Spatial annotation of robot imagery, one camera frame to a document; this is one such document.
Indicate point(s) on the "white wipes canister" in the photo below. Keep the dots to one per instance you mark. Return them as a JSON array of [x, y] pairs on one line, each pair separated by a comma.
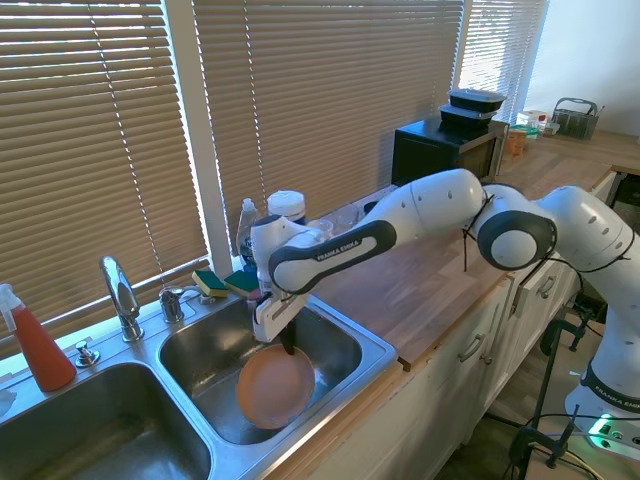
[[286, 204]]

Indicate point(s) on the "black clamp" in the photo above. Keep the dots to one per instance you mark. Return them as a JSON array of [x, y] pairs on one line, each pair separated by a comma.
[[575, 325]]

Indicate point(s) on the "black food container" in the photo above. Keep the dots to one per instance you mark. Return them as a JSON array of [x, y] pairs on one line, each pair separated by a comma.
[[465, 119], [477, 98]]

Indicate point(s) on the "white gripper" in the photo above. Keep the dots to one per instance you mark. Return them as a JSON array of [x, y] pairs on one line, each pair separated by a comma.
[[274, 314]]

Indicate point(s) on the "dark built-in appliance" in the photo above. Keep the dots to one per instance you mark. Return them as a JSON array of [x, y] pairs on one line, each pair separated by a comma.
[[627, 195]]

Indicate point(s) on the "clear dish soap bottle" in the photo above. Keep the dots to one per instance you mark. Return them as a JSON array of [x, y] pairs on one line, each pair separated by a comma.
[[246, 235]]

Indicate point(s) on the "clear tub green lid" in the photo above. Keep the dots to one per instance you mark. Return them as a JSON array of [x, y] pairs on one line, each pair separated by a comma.
[[531, 122]]

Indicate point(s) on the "black toaster oven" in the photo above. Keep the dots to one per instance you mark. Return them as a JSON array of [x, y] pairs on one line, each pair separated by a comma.
[[430, 155]]

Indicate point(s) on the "black clamp stand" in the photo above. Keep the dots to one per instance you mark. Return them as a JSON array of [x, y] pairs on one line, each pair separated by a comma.
[[545, 430]]

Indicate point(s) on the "narrow white window blind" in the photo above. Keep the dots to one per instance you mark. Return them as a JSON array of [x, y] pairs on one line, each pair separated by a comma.
[[495, 50]]

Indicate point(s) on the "clear plastic cups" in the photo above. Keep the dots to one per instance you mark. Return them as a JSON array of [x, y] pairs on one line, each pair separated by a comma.
[[345, 220]]

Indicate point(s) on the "white kitchen cabinets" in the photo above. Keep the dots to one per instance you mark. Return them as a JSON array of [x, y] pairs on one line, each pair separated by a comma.
[[450, 360]]

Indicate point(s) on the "grey cutlery caddy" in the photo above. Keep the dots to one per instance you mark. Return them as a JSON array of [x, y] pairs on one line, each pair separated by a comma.
[[575, 120]]

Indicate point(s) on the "yellow green sponge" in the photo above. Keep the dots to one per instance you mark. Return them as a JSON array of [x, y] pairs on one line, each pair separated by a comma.
[[209, 284], [241, 281]]

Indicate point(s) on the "red spray bottle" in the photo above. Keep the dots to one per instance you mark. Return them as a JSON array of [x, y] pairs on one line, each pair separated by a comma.
[[40, 350]]

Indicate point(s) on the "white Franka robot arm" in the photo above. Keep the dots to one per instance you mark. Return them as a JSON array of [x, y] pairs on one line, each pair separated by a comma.
[[430, 210]]

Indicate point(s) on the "orange round plate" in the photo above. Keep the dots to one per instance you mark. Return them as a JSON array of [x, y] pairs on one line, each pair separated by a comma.
[[272, 387]]

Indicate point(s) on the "chrome kitchen faucet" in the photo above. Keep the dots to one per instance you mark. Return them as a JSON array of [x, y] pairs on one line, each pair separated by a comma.
[[121, 295]]

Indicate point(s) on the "stainless steel double sink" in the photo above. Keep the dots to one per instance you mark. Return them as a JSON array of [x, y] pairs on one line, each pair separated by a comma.
[[125, 425]]

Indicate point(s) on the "small chrome sink knob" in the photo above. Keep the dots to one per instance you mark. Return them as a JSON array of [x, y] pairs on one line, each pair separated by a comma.
[[86, 355]]

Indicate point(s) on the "wide beige window blind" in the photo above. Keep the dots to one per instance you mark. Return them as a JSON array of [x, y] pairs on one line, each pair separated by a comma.
[[85, 150]]

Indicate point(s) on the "orange box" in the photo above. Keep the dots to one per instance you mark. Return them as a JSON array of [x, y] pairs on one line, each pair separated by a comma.
[[516, 142]]

